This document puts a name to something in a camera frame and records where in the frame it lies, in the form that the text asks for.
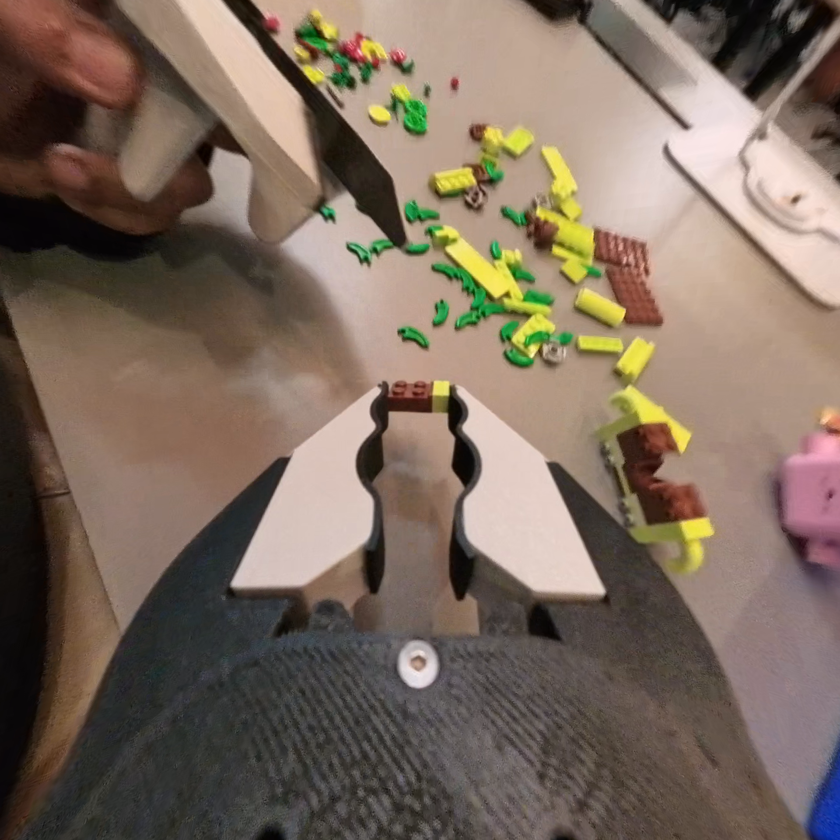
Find pink toy brick model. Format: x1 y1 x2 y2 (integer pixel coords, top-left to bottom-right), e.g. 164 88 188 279
777 407 840 568

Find scattered green leaf pieces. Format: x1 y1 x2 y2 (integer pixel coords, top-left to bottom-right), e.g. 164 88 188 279
318 197 575 368

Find person's left forearm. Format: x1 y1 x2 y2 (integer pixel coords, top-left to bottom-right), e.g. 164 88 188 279
0 193 152 253

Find white monitor stand base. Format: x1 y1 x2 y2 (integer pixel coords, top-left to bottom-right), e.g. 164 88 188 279
663 0 840 309

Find small brown toy brick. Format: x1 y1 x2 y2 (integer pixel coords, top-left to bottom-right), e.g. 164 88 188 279
386 379 435 414

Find lime and brown brick model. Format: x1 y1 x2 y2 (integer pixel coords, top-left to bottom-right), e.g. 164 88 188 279
594 384 716 577

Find blue plastic bin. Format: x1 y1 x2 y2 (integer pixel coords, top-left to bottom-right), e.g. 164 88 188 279
807 742 840 840

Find brown studded plate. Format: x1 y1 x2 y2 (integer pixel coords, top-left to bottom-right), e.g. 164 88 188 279
605 262 665 327
594 228 652 277

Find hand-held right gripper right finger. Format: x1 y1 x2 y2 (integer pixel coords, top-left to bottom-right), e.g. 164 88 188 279
446 384 606 601

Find pile of tiny flower pieces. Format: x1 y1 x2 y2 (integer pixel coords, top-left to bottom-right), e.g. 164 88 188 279
262 7 460 135

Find person's left hand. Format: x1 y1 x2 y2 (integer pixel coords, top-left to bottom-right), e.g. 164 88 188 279
0 0 247 237

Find scattered lime bricks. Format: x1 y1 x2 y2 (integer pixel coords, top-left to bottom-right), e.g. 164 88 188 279
367 125 657 385

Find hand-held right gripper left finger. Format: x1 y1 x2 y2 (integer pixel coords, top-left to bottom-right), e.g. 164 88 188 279
230 384 389 599

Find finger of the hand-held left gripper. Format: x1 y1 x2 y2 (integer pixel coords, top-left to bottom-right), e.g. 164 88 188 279
115 0 408 249

